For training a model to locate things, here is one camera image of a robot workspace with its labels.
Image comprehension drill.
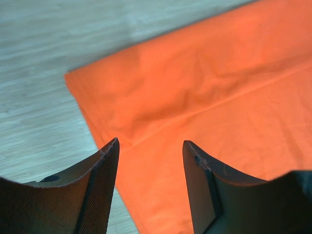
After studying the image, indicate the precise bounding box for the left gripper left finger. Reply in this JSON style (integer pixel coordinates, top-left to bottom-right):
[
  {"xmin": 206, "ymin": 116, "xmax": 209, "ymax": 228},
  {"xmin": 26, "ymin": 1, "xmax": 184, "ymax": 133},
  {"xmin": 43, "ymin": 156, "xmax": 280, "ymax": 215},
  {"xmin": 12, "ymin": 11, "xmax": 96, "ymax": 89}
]
[{"xmin": 0, "ymin": 138, "xmax": 119, "ymax": 234}]

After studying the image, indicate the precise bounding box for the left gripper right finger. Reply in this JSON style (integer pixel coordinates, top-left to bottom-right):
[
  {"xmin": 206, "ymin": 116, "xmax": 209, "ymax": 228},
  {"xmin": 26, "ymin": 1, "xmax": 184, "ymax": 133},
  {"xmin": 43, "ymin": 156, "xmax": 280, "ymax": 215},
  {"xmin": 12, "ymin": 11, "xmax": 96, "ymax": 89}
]
[{"xmin": 183, "ymin": 140, "xmax": 312, "ymax": 234}]

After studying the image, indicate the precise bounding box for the orange t-shirt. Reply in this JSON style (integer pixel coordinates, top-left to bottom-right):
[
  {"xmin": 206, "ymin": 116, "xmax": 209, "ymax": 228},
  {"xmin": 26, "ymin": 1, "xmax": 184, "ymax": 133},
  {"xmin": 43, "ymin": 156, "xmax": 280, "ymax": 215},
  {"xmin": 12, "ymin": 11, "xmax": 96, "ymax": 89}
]
[{"xmin": 65, "ymin": 0, "xmax": 312, "ymax": 234}]

